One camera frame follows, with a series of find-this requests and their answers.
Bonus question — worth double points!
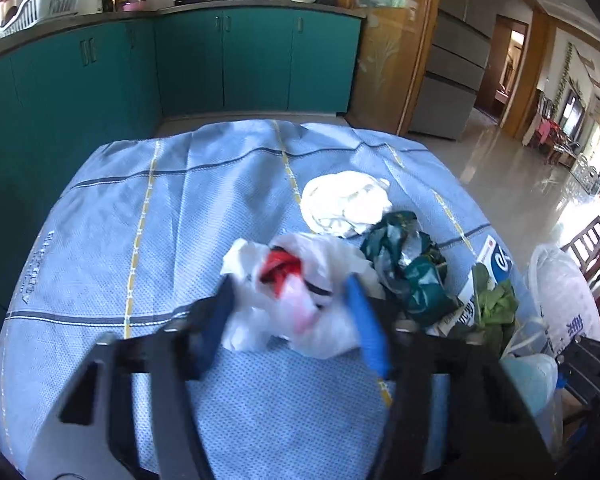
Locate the grey refrigerator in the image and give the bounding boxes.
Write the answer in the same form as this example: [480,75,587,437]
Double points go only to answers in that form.
[408,0,502,142]

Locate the white dish rack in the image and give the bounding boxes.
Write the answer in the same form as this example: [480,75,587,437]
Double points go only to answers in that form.
[0,0,87,42]

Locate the dark green foil wrapper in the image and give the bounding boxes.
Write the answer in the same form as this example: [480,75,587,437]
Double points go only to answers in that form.
[360,210,459,324]

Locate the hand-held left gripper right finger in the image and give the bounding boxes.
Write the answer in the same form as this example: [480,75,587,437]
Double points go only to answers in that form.
[344,275,551,480]

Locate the green vegetable leaves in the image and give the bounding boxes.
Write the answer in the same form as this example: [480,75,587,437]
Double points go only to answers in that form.
[449,262,521,357]

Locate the blue checkered tablecloth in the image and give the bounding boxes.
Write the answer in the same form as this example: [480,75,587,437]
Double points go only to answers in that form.
[0,119,537,480]

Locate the blue and white carton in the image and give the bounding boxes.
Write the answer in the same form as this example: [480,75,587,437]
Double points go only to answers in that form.
[430,234,514,337]

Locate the teal kitchen cabinet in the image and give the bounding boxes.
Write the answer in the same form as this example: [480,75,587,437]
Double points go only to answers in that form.
[0,6,369,311]

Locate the wall television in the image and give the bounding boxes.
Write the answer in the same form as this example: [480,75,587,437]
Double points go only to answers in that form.
[562,87,587,137]

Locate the white plastic bag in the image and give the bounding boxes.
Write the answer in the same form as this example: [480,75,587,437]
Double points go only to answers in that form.
[221,232,382,360]

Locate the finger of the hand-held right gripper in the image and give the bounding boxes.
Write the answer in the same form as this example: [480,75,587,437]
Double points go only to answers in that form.
[555,335,600,412]

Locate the green vine garland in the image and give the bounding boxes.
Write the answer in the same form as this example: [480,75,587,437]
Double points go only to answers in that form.
[550,41,577,112]

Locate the light blue face mask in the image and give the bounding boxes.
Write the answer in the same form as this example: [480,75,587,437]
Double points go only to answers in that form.
[500,352,560,417]

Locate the wooden chair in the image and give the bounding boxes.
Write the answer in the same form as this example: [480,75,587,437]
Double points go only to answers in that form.
[560,215,600,303]

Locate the brown wooden door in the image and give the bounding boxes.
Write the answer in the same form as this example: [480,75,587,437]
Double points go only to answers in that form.
[474,15,529,124]

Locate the waste bin with white liner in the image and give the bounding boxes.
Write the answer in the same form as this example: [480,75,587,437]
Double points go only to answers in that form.
[527,243,600,453]

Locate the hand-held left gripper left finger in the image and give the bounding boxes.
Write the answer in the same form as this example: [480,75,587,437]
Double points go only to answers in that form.
[27,275,238,480]

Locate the glass sliding door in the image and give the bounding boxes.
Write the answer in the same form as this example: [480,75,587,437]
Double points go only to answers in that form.
[337,0,444,137]

